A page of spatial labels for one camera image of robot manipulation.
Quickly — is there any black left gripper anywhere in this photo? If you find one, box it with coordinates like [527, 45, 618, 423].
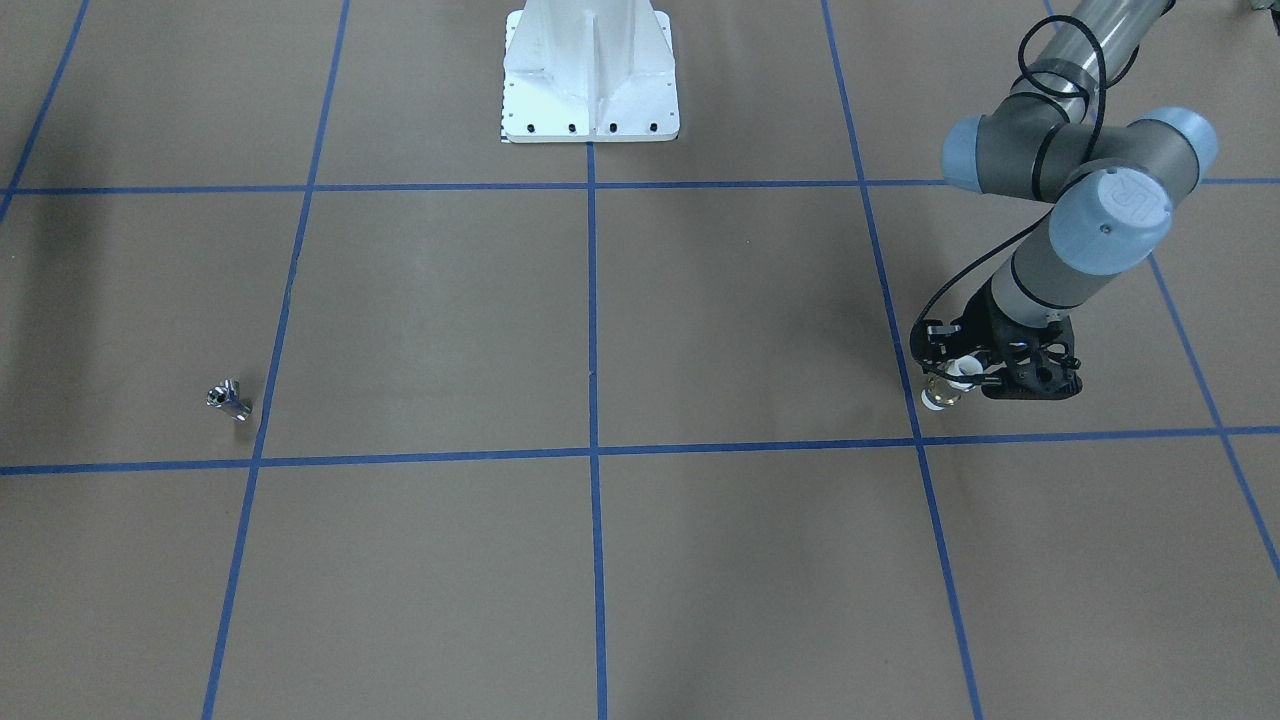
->
[922, 290, 1083, 400]

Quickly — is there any chrome metal pipe fitting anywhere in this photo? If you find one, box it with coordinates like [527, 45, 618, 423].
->
[205, 378, 252, 423]

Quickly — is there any white brass PPR valve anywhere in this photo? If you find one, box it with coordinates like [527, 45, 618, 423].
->
[920, 355, 986, 411]

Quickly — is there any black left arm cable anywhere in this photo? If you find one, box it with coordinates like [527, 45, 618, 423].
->
[911, 15, 1140, 351]

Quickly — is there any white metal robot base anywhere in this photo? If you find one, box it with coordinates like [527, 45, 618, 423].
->
[500, 1, 681, 143]

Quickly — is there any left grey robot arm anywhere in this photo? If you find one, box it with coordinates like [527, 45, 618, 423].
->
[910, 1, 1219, 411]

